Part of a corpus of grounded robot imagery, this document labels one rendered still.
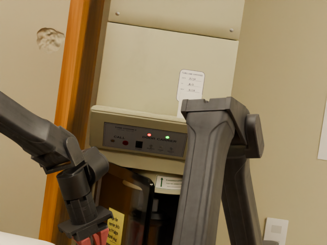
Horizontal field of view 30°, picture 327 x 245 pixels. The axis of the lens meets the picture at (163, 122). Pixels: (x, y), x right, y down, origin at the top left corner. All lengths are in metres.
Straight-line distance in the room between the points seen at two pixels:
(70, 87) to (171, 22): 0.29
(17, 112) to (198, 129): 0.40
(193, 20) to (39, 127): 0.51
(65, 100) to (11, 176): 0.63
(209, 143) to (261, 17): 1.13
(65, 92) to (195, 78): 0.32
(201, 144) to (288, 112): 1.12
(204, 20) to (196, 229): 0.78
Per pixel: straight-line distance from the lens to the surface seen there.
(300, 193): 1.99
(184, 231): 0.80
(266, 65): 1.94
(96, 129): 1.41
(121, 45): 1.48
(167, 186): 1.51
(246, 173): 1.00
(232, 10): 1.50
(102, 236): 1.27
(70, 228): 1.25
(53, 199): 1.42
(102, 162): 1.29
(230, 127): 0.88
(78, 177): 1.22
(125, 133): 1.40
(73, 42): 1.40
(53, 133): 1.18
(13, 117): 1.13
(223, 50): 1.48
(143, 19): 1.48
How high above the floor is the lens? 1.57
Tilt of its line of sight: 3 degrees down
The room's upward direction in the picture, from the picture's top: 8 degrees clockwise
